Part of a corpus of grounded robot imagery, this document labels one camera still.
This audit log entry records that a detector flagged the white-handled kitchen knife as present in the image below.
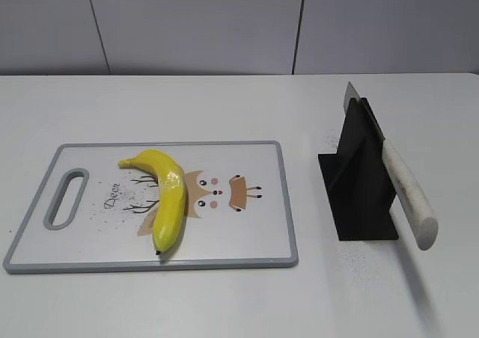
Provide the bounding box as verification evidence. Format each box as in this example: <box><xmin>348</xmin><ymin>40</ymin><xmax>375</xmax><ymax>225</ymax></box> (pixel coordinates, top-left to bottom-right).
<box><xmin>343</xmin><ymin>82</ymin><xmax>439</xmax><ymax>251</ymax></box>

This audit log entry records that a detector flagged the yellow plastic banana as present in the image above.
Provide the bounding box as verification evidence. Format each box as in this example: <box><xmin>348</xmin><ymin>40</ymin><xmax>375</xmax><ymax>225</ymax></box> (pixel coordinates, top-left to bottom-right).
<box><xmin>118</xmin><ymin>150</ymin><xmax>187</xmax><ymax>256</ymax></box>

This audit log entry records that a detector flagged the white grey-rimmed cutting board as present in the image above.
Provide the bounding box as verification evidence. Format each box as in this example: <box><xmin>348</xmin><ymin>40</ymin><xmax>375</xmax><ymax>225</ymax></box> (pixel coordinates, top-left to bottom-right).
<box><xmin>3</xmin><ymin>141</ymin><xmax>298</xmax><ymax>274</ymax></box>

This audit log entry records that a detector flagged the black knife stand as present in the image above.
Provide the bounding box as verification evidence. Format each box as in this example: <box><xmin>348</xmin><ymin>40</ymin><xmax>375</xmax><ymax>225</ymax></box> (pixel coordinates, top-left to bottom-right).
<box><xmin>318</xmin><ymin>98</ymin><xmax>398</xmax><ymax>241</ymax></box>

